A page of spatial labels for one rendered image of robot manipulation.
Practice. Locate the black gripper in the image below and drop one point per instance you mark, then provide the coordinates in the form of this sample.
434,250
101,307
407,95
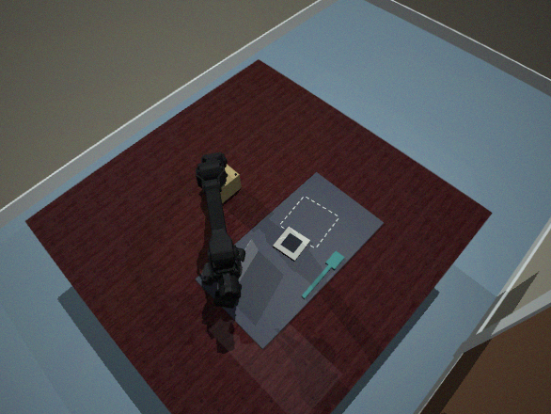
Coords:
229,304

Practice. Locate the white square tile with dark center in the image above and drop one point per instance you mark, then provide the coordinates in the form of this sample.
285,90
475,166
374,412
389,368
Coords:
291,243

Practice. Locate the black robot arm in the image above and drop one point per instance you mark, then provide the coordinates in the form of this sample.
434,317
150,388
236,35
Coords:
221,268

